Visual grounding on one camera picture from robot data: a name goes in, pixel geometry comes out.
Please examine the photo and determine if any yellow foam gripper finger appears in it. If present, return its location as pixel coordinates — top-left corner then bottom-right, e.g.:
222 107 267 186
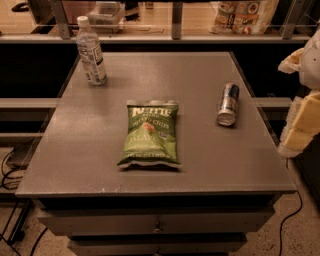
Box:
278 92 320 158
278 48 303 74

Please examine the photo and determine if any clear plastic water bottle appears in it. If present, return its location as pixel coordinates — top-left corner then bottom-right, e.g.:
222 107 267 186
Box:
76 16 107 86

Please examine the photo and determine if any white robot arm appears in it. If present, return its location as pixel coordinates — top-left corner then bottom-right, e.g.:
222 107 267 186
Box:
278 31 320 158

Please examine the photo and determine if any colourful snack bag on shelf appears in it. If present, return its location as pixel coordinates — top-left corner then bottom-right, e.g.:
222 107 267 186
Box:
209 0 279 35

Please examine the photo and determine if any blue silver drink can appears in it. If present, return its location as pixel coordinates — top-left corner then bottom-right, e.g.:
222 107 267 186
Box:
217 83 240 126

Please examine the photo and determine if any green kettle chips bag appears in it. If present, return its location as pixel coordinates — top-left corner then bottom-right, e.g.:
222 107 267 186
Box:
117 100 181 168

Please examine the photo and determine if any grey cabinet drawer unit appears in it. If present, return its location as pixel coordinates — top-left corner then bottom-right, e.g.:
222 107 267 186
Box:
38 206 274 256

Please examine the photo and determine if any clear plastic container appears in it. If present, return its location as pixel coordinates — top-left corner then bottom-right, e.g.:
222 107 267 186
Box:
88 1 124 34

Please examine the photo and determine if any black floor cable right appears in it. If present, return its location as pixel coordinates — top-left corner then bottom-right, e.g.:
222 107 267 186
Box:
278 190 304 256

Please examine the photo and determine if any metal shelf rail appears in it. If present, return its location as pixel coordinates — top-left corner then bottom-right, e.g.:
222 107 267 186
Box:
0 34 309 44

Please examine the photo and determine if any black floor cables left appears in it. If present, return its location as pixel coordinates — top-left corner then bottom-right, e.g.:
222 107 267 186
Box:
0 146 49 256

